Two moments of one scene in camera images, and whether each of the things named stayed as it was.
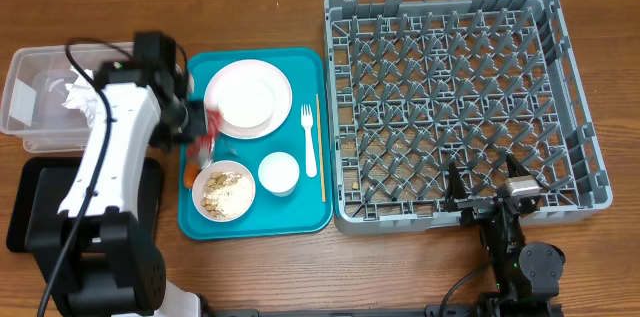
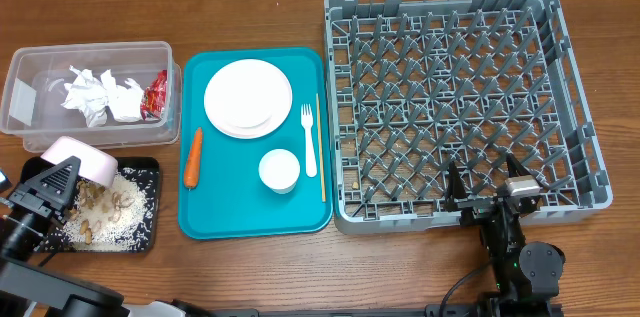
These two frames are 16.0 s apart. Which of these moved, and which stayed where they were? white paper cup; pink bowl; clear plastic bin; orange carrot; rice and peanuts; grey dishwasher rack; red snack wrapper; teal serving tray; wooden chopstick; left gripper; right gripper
Moved: pink bowl; rice and peanuts; left gripper; red snack wrapper
Stayed: wooden chopstick; clear plastic bin; orange carrot; grey dishwasher rack; teal serving tray; white paper cup; right gripper
